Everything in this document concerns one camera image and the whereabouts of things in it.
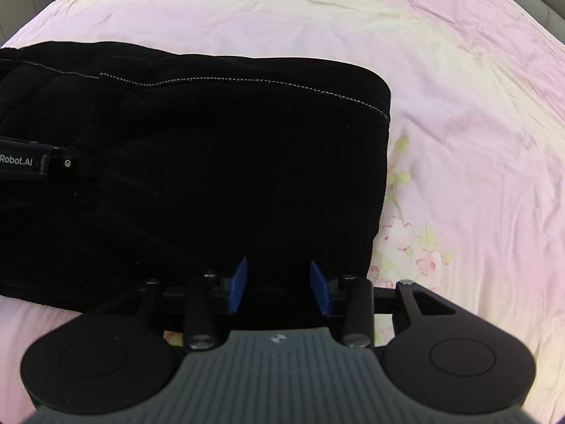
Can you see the black pants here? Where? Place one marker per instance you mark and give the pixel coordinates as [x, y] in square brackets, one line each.
[198, 176]

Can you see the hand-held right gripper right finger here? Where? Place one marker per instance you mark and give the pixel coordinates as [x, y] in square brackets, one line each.
[319, 287]

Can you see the pink floral blanket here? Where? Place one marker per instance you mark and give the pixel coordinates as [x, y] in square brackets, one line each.
[441, 97]

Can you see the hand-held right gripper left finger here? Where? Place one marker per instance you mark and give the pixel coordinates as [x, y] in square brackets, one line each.
[238, 285]

